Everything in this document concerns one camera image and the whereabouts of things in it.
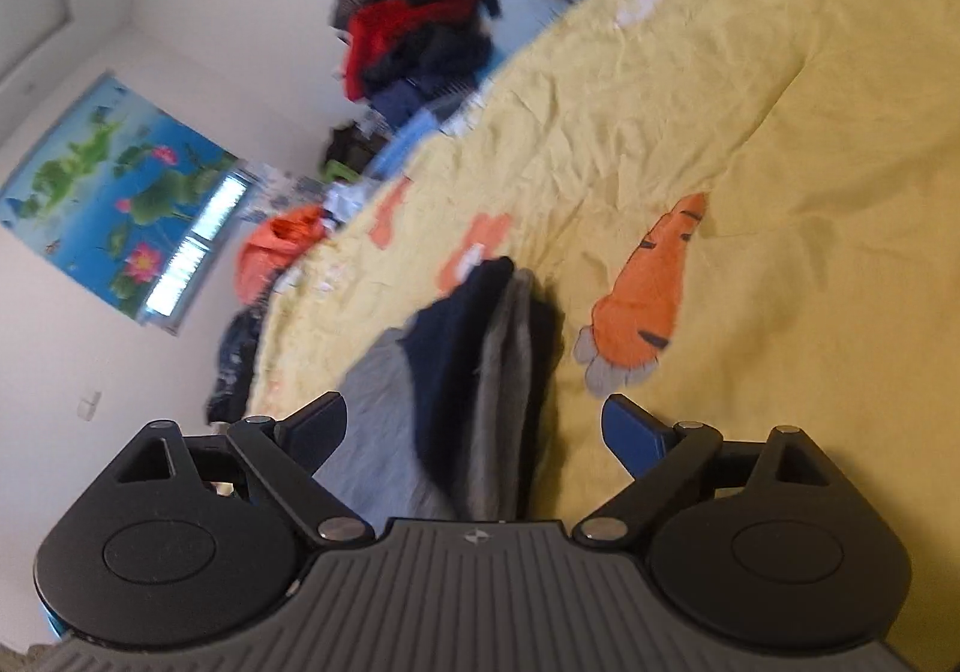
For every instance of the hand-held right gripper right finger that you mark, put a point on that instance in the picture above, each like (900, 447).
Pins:
(634, 433)

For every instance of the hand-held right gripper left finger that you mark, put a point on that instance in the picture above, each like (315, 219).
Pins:
(313, 428)

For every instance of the navy sweater with blue panel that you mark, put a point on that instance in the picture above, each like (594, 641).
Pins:
(465, 372)

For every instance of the pile of dark clothes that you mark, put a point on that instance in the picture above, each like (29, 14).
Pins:
(420, 19)

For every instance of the black garment at bedside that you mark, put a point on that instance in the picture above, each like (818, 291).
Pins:
(236, 364)

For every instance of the orange cloth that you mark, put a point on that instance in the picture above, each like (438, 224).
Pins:
(281, 250)

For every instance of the window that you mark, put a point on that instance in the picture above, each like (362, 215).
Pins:
(191, 244)

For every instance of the dark bag with green trim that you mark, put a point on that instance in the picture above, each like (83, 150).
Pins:
(349, 151)

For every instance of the light blue cloth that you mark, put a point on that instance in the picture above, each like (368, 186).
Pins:
(409, 139)

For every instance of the yellow carrot print bed sheet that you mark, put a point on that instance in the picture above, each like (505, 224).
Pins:
(712, 139)

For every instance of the lotus flower curtain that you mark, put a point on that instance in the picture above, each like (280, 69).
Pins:
(112, 192)

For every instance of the red garment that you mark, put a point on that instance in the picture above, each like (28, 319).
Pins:
(397, 31)

